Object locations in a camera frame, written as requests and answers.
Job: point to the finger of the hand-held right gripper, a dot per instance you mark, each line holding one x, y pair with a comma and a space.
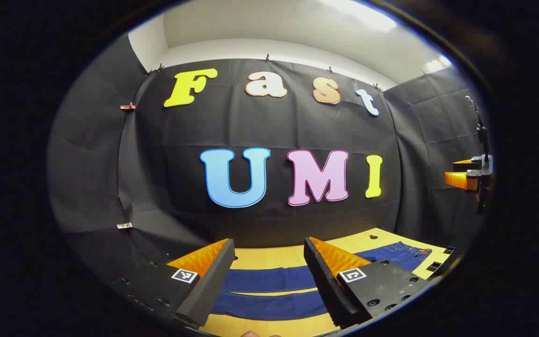
460, 179
467, 162

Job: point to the ceiling light panel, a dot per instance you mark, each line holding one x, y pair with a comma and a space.
439, 64
358, 14

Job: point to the red clip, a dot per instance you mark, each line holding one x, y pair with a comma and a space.
127, 107

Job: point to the blue jeans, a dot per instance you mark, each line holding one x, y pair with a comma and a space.
269, 280

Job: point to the small white tag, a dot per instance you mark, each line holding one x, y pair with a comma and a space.
124, 225

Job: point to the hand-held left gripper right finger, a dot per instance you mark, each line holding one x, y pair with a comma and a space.
330, 290

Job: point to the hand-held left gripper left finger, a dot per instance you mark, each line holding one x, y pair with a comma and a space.
206, 290

